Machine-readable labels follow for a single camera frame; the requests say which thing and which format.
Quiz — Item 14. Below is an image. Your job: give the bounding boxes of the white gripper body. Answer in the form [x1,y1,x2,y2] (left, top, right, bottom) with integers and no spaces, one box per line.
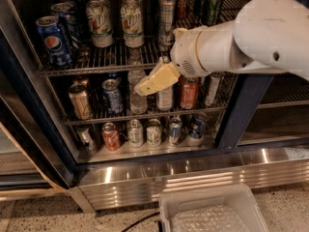
[170,27,210,77]

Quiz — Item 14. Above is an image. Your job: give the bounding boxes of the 7up can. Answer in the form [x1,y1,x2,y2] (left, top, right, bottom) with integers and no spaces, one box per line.
[121,1,144,48]
[86,1,113,48]

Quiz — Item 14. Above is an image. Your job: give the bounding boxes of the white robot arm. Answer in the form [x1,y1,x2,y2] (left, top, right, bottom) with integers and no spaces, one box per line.
[134,0,309,96]

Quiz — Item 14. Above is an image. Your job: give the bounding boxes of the orange soda can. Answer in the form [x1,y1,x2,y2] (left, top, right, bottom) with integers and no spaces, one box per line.
[180,76,200,109]

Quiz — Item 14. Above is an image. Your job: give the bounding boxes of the tall silver slim can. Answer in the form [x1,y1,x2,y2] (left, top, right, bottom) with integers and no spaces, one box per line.
[158,0,176,46]

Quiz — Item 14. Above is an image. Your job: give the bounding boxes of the red Coca-Cola can top shelf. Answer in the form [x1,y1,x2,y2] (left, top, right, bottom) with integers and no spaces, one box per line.
[173,0,191,20]

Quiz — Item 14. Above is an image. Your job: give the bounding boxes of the silver red slim can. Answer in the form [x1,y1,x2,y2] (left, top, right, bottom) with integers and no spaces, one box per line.
[205,72,224,106]

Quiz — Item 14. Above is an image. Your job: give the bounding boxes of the dark green can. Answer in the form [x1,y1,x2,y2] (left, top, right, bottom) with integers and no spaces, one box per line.
[201,0,223,26]

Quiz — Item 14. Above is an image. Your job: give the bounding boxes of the blue can middle shelf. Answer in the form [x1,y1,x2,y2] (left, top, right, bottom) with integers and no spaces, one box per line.
[101,79,124,115]

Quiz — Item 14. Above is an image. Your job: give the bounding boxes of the white can bottom shelf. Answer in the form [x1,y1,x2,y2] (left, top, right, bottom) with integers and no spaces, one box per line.
[146,119,162,147]

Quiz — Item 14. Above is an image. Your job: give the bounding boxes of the blue Pepsi can bottom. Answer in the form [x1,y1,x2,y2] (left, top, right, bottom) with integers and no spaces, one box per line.
[189,113,206,139]

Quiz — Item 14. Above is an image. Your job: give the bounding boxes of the blue pepsi can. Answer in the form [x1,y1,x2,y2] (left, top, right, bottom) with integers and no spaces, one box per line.
[36,15,72,69]
[189,113,206,139]
[50,2,80,49]

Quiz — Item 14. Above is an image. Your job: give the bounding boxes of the blue silver can bottom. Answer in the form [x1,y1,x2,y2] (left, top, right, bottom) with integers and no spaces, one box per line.
[168,117,183,146]

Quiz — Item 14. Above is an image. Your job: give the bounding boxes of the white green can bottom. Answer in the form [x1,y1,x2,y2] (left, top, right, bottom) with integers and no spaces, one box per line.
[127,119,144,148]

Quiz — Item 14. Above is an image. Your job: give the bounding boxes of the red can bottom shelf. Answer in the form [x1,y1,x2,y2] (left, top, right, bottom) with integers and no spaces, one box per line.
[101,123,121,151]

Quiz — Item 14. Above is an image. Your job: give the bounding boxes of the gold can middle shelf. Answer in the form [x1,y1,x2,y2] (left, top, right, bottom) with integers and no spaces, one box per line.
[69,84,92,120]

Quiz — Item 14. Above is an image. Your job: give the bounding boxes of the stainless steel fridge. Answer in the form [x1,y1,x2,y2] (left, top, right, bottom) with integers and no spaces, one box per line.
[0,0,309,213]

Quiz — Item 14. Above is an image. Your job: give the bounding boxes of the silver can bottom left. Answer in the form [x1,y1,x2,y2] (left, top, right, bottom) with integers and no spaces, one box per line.
[76,125,96,152]

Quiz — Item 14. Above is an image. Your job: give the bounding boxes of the front blue Pepsi can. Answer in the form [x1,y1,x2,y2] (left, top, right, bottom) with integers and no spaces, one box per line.
[36,15,72,69]

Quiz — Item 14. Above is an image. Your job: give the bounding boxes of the white label bottle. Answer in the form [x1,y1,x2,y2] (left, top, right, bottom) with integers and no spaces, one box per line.
[155,55,174,111]

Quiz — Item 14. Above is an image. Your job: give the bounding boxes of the clear water bottle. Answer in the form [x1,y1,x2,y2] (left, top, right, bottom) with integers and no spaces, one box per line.
[127,68,148,115]

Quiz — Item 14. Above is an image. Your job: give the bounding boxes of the white plastic bin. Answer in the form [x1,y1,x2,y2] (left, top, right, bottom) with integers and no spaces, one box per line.
[159,184,269,232]

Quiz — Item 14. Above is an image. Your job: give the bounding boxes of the bubble wrap sheet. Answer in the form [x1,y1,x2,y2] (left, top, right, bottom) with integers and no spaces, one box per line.
[171,205,250,232]

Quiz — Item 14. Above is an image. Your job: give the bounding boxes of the top wire shelf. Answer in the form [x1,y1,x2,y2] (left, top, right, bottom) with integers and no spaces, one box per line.
[41,0,251,77]

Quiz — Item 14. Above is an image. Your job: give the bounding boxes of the wire shelf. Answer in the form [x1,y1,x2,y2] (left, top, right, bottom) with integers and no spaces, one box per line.
[49,64,238,126]
[41,0,251,77]

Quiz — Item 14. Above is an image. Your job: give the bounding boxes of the middle wire shelf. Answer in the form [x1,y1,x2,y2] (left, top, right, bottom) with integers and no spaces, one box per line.
[49,64,238,126]

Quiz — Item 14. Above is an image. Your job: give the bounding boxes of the black cable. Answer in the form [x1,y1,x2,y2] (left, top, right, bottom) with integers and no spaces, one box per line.
[120,212,161,232]

